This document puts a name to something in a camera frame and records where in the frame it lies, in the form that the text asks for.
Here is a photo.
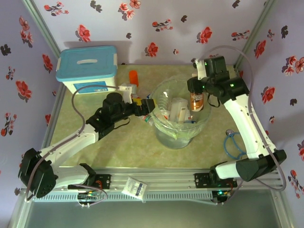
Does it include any clear bottle with leaf label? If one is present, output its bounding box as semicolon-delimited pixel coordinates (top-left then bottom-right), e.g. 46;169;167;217
142;113;156;126

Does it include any brown coffee drink bottle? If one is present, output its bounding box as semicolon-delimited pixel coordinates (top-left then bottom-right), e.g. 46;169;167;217
189;91;205;112

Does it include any translucent green bin liner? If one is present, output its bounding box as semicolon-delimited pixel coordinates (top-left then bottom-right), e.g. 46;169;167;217
151;79;212;143

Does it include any bottle with white orange label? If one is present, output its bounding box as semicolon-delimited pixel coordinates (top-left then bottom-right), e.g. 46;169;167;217
169;97;189;124

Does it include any clear plastic trash bin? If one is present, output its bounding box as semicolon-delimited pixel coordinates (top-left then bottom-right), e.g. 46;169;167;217
151;79;212;150

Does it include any orange plastic cup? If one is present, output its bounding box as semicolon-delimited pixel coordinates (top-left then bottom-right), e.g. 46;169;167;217
129;70;139;86

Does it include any storage box with blue lid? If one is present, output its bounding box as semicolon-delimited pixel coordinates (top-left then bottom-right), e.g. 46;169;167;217
55;46;119;95

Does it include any blue tube loop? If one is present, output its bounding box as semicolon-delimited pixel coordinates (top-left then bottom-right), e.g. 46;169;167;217
224;130;247;159

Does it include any white paper packet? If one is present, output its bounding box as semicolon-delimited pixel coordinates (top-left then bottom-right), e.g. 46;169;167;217
121;177;148;204

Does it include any circuit board with green light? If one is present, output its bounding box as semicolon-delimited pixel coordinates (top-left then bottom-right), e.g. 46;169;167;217
212;189;232;205

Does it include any grey hose of left arm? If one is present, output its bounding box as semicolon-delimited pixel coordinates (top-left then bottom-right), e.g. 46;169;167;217
25;85;121;202

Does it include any grey hose of arm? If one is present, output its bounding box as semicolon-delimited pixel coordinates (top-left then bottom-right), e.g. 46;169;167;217
197;45;287;205
25;85;121;202

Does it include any grey hose of right arm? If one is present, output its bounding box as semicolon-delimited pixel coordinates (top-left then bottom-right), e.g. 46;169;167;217
197;45;287;205

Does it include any aluminium side rail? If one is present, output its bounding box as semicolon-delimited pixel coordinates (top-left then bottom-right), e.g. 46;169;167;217
27;84;66;175

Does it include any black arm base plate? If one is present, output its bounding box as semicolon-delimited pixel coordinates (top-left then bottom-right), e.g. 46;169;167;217
194;172;238;189
93;174;112;190

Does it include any aluminium corner post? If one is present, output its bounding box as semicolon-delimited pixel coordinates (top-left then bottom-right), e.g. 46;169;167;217
22;0;62;57
234;0;278;71

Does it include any thin grey cable loop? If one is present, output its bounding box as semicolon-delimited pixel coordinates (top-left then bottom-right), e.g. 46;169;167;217
77;182;109;209

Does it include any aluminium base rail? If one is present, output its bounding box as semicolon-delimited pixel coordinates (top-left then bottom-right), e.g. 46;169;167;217
20;167;285;192

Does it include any circuit board with coloured wires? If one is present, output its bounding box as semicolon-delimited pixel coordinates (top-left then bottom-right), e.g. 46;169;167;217
76;189;100;200

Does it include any slotted white cable duct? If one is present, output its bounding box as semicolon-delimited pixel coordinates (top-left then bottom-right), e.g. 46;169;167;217
51;191;212;203

